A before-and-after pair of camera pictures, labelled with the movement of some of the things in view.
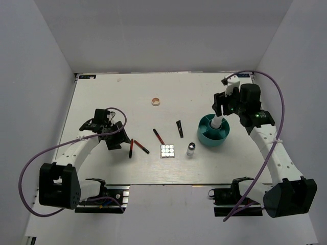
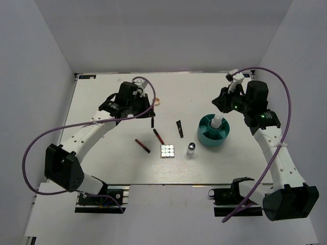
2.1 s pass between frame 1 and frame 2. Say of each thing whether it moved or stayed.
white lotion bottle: stayed
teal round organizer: stayed
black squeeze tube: stayed
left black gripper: moved
